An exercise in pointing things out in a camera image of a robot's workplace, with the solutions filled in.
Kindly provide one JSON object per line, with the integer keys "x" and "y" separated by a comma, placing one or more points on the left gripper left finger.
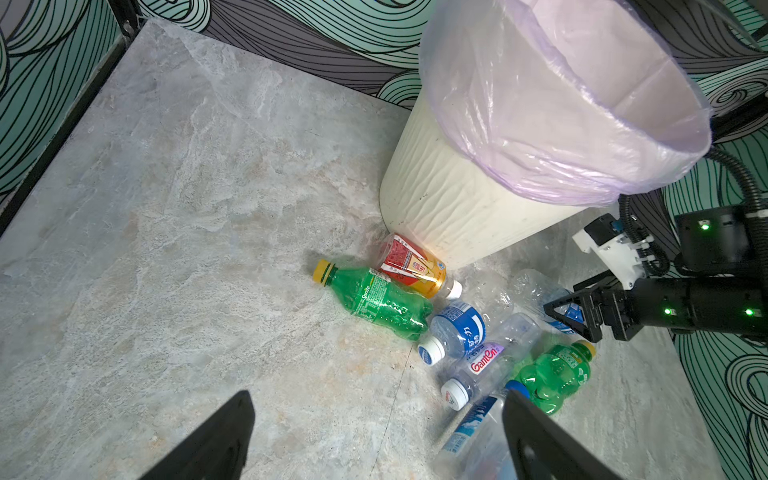
{"x": 217, "y": 449}

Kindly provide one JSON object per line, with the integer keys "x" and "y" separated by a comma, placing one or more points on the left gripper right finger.
{"x": 541, "y": 449}

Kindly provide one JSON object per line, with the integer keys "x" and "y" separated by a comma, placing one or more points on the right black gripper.
{"x": 711, "y": 304}

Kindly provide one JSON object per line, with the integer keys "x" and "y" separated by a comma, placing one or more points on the green bottle yellow cap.
{"x": 557, "y": 374}
{"x": 373, "y": 296}

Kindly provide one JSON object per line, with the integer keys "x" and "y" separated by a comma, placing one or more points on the clear bottle blue label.
{"x": 531, "y": 290}

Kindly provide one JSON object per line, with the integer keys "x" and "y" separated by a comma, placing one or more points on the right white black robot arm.
{"x": 702, "y": 241}

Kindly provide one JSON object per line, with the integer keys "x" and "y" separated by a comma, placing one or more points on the cream ribbed waste bin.
{"x": 442, "y": 201}

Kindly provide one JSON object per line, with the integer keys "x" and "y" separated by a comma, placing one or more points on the pink plastic bin liner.
{"x": 563, "y": 102}

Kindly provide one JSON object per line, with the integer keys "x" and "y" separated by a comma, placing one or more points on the sky label clear bottle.
{"x": 477, "y": 448}

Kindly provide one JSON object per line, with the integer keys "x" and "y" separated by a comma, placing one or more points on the clear Ganten bottle white cap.
{"x": 489, "y": 367}

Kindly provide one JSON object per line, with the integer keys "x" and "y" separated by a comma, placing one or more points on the blue label bottle white cap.
{"x": 465, "y": 323}

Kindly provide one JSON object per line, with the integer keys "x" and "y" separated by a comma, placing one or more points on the red yellow label bottle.
{"x": 411, "y": 265}

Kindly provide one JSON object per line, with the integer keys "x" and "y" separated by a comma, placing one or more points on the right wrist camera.
{"x": 615, "y": 249}

